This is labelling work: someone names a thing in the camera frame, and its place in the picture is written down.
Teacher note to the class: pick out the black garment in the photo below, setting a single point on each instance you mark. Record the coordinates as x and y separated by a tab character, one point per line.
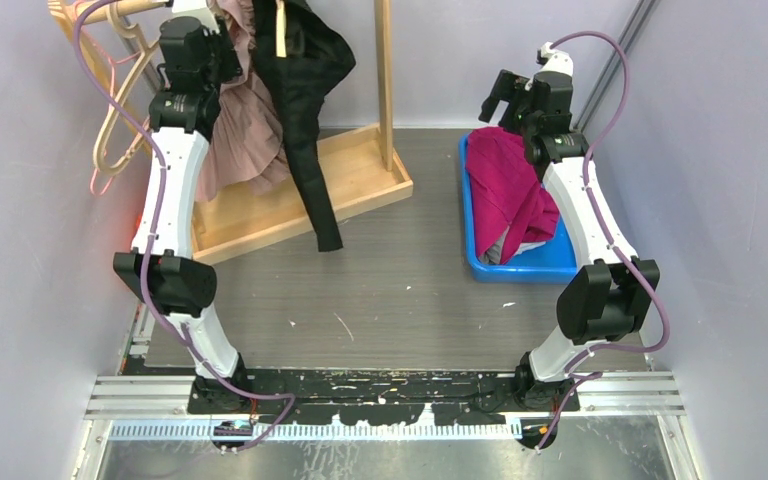
317	59

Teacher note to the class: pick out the wooden hanger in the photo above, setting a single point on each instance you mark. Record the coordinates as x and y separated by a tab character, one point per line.
114	13
280	29

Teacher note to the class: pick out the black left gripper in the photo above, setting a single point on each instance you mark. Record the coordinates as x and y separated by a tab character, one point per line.
219	41

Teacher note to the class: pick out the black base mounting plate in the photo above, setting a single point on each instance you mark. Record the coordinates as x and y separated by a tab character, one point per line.
386	398

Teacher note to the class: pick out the blue plastic bin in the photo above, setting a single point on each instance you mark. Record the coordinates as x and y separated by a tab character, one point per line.
552	263

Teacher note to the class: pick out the wooden hanger under black garment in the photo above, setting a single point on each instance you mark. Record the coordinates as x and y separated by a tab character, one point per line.
280	29

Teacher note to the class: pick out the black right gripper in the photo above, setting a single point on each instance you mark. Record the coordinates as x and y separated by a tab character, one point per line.
504	88

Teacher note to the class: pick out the pink pleated garment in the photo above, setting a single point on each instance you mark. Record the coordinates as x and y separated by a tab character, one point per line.
247	144

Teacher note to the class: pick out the white skirt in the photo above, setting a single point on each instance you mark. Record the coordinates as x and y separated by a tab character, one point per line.
528	246

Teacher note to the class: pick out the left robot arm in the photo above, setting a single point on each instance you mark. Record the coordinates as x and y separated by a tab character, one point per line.
160	268

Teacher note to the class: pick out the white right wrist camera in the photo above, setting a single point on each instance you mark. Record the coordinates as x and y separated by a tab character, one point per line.
555	65

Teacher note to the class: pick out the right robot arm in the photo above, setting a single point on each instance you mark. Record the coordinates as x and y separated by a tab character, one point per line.
609	296

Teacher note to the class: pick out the wooden clothes rack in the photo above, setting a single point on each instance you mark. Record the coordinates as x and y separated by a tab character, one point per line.
361	169

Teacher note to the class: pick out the magenta dress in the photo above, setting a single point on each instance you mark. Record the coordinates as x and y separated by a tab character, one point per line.
510	204

